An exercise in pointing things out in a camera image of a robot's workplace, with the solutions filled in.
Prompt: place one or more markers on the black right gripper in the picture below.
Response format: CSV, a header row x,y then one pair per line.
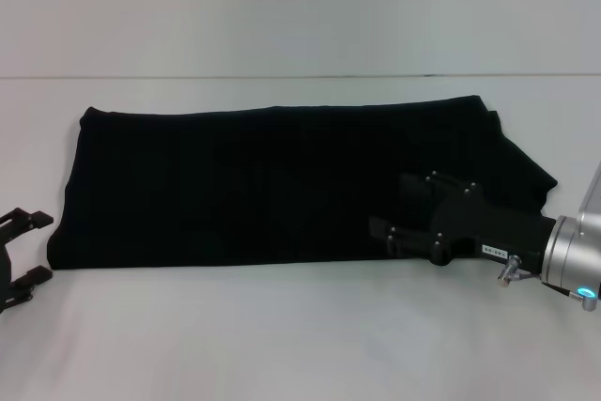
x,y
493,232

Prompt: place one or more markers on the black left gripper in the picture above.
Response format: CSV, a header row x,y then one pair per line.
x,y
5,269

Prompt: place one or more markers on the black t-shirt with FREE print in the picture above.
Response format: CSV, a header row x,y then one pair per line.
x,y
235,185

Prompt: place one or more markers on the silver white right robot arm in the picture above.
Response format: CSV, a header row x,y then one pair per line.
x,y
570,255

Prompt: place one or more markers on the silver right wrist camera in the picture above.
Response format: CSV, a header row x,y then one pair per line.
x,y
591,206

